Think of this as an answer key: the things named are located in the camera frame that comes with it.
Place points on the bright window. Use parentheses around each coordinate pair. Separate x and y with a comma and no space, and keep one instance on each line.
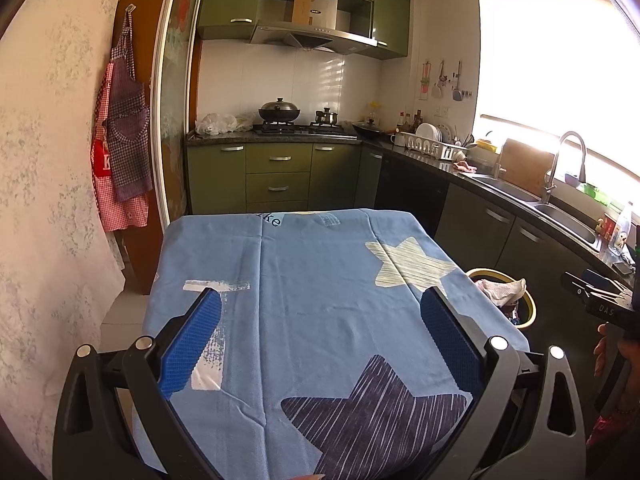
(550,60)

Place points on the pink dish cloth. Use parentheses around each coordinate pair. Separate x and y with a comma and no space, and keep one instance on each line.
(465,167)

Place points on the steel range hood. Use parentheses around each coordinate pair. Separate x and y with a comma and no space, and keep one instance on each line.
(310,37)

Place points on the green sink base cabinet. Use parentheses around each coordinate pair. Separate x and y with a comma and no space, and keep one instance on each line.
(480,230)

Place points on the glass sliding door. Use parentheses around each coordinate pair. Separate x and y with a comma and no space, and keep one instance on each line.
(177,110)

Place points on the small steel pot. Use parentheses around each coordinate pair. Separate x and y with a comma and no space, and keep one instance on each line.
(327,117)

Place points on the hanging pink kitchen tool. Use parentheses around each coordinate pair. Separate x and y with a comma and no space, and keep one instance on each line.
(426,80)

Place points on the person's right hand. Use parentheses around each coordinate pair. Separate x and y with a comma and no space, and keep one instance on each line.
(601,355)

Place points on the blue star print tablecloth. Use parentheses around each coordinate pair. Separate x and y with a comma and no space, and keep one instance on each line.
(310,300)

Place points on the green drawer base cabinet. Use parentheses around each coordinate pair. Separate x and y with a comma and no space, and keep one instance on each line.
(277,180)

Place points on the sauce bottles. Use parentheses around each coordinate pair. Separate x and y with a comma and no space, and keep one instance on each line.
(410,122)

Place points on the yellow rimmed dark bin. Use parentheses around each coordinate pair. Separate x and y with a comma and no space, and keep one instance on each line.
(531,310)

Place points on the tall clear water bottle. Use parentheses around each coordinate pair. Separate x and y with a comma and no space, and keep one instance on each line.
(624,225)

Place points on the person's right forearm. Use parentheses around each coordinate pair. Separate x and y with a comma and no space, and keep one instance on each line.
(607,427)

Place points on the white dish rack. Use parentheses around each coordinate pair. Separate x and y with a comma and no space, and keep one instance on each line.
(432,147)

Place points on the red checked apron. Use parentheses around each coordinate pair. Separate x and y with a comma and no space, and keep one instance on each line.
(122,215)

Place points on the red packet on counter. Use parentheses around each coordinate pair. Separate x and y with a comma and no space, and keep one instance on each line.
(610,230)

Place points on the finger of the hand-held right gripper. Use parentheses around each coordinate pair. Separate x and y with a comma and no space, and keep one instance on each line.
(597,285)

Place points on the white wall socket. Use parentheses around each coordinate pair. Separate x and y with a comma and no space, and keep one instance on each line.
(443,111)

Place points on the tall cardboard box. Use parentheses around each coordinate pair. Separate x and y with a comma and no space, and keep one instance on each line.
(303,6)

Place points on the black frying pan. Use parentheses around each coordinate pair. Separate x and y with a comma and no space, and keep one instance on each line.
(367,129)

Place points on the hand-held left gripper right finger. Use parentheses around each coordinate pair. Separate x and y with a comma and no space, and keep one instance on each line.
(452,345)

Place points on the white mug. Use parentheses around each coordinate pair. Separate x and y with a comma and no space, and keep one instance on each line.
(398,139)

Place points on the wooden door frame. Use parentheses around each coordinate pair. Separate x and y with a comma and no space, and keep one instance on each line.
(145,260)

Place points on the wooden cutting board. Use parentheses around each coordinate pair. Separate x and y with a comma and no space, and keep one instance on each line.
(527,167)

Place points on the black wok with lid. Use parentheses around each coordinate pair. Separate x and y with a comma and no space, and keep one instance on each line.
(280,111)

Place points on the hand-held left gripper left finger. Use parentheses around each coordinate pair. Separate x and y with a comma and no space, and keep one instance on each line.
(192,345)

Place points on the steel kitchen sink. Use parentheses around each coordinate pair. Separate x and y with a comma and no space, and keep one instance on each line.
(565,220)

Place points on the black gas stove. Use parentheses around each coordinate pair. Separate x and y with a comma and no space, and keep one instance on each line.
(300,129)

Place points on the purple checked apron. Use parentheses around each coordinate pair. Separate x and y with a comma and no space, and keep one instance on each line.
(130,140)

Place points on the white plastic bags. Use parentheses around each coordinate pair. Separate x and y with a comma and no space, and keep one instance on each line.
(215,124)

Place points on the steel kitchen faucet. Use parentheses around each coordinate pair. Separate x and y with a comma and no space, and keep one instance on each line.
(550,180)

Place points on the hanging white spatula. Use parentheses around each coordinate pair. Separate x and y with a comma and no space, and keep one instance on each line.
(438,85)

